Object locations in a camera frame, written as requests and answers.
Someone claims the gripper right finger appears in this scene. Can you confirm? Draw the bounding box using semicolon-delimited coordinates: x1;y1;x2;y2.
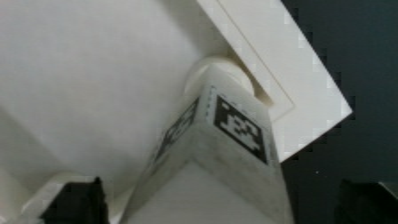
335;179;398;224

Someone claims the white square table top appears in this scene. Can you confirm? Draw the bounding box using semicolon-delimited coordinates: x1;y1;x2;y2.
0;0;352;224

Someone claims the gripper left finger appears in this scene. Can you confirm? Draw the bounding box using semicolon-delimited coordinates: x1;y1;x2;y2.
40;178;111;224

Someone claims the white table leg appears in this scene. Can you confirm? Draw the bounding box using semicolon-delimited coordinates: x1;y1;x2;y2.
121;62;295;224

